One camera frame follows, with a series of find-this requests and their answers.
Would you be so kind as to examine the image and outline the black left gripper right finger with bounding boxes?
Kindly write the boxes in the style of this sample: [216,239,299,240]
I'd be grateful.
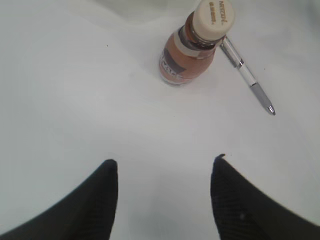
[210,154,320,240]

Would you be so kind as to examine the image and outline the grey grip pen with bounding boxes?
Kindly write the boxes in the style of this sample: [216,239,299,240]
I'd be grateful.
[219,36,276,116]

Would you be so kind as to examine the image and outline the brown coffee drink bottle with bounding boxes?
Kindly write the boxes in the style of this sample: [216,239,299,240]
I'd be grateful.
[159,0,235,86]

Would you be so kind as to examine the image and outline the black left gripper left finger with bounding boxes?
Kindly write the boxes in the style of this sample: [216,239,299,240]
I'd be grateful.
[0,159,118,240]

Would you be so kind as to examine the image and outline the green wavy glass plate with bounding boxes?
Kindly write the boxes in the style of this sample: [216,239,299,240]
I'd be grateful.
[0,0,198,26]

